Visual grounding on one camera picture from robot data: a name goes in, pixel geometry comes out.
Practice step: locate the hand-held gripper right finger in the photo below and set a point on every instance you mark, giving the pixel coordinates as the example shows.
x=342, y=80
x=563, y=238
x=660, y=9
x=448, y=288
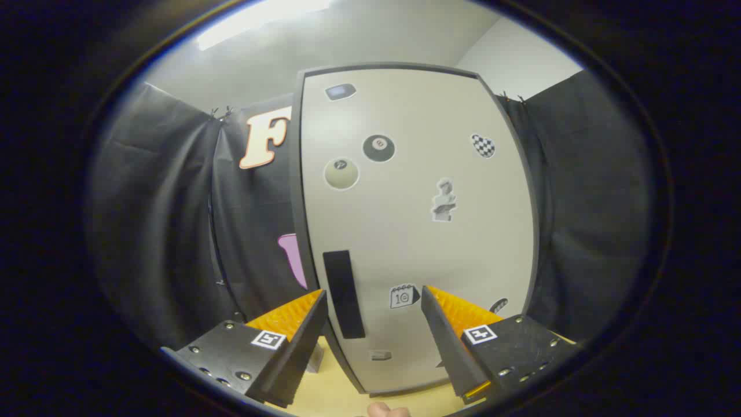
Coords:
x=448, y=347

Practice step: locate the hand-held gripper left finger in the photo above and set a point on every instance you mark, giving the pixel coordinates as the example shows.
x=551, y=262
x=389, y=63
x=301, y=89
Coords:
x=301, y=353

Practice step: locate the dark grey cabinet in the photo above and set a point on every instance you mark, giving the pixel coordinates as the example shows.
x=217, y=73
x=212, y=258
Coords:
x=296, y=202

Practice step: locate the black backdrop cloth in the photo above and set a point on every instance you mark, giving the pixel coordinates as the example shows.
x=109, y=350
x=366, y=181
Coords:
x=162, y=220

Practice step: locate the ceiling light panel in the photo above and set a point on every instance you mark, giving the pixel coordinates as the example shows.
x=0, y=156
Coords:
x=255, y=23

